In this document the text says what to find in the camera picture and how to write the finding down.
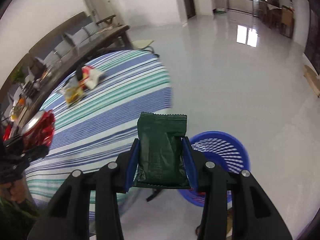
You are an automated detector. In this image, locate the dark green snack packet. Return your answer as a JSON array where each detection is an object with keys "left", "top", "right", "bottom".
[{"left": 134, "top": 112, "right": 189, "bottom": 189}]

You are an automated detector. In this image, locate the blue green striped tablecloth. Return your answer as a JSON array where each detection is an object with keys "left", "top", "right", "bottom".
[{"left": 26, "top": 50, "right": 172, "bottom": 210}]

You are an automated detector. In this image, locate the black plastic tray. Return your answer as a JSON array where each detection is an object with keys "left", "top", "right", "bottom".
[{"left": 75, "top": 66, "right": 83, "bottom": 81}]

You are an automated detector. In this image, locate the yellow silver oat chips bag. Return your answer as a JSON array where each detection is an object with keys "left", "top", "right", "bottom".
[{"left": 58, "top": 76, "right": 86, "bottom": 107}]

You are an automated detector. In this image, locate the red white paper box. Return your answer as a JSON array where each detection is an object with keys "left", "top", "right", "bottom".
[{"left": 79, "top": 66, "right": 104, "bottom": 90}]

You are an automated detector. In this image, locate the dark wooden side table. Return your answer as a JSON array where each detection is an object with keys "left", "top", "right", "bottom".
[{"left": 0, "top": 24, "right": 133, "bottom": 120}]

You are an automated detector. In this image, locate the blue plastic waste basket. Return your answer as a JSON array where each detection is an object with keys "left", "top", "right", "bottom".
[{"left": 177, "top": 130, "right": 251, "bottom": 208}]

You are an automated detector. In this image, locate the person's left hand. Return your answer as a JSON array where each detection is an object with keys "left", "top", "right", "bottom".
[{"left": 0, "top": 177, "right": 32, "bottom": 204}]

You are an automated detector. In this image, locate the grey cushioned sofa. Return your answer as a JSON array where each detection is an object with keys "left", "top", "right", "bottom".
[{"left": 29, "top": 11, "right": 115, "bottom": 65}]

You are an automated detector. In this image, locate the crushed red foil wrapper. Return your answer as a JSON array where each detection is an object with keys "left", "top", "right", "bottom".
[{"left": 21, "top": 110, "right": 55, "bottom": 150}]

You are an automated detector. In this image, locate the green potted plant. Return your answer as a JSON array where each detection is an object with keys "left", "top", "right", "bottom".
[{"left": 11, "top": 66, "right": 25, "bottom": 84}]

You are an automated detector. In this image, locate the cream seat rolling stool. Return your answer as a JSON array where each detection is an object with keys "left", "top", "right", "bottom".
[{"left": 131, "top": 40, "right": 160, "bottom": 58}]

